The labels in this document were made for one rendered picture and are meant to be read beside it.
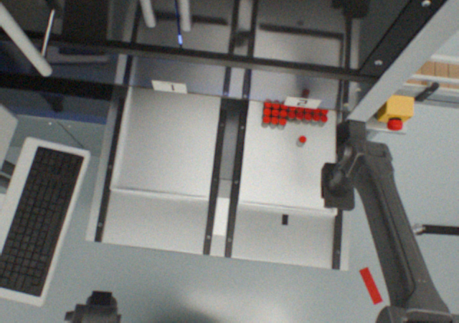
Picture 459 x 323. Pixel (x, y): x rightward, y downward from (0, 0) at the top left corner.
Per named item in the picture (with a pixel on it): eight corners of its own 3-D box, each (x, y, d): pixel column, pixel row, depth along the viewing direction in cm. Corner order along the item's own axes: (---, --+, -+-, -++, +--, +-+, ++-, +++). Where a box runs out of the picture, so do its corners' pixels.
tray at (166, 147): (133, 74, 136) (130, 69, 133) (222, 85, 137) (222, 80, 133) (112, 190, 128) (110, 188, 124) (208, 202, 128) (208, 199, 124)
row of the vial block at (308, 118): (262, 113, 135) (263, 107, 130) (324, 120, 135) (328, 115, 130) (261, 120, 134) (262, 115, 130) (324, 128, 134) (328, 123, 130)
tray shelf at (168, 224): (117, 75, 138) (115, 72, 136) (354, 103, 139) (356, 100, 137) (86, 241, 126) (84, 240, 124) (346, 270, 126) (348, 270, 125)
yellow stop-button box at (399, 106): (377, 97, 129) (386, 87, 122) (403, 100, 129) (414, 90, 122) (376, 123, 127) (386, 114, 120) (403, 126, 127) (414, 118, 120)
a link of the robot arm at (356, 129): (345, 156, 85) (390, 164, 86) (344, 101, 90) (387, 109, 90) (322, 180, 95) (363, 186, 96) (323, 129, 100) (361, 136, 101)
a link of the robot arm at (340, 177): (340, 176, 90) (370, 179, 90) (340, 143, 93) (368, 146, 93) (330, 188, 96) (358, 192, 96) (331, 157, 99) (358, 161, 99)
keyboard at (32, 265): (39, 146, 137) (36, 143, 135) (84, 157, 137) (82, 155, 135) (-9, 285, 127) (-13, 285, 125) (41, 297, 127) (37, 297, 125)
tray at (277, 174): (250, 88, 137) (251, 83, 133) (339, 98, 137) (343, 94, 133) (237, 205, 128) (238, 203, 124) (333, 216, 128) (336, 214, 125)
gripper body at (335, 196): (351, 168, 105) (361, 153, 99) (352, 212, 101) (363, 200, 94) (322, 165, 105) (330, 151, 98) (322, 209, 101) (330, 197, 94)
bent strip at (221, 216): (220, 182, 129) (220, 178, 124) (231, 184, 129) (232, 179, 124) (213, 234, 126) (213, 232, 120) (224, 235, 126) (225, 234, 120)
